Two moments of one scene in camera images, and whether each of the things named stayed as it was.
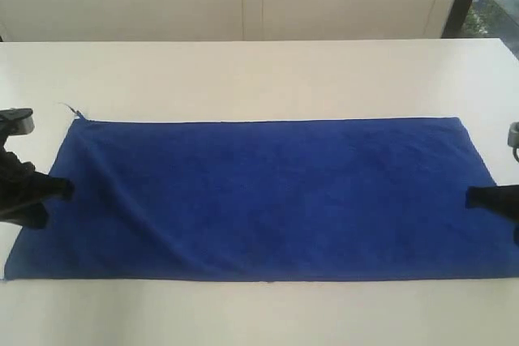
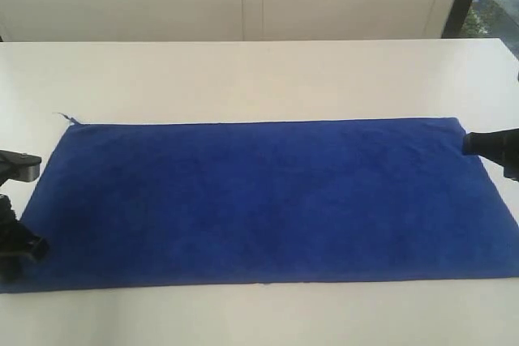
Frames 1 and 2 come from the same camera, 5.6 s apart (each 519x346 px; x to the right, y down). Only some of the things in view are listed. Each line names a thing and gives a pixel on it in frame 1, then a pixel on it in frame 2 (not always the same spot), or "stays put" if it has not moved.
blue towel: x=287 y=199 stays put
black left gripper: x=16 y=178 to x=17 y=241
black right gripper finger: x=503 y=200 to x=499 y=147
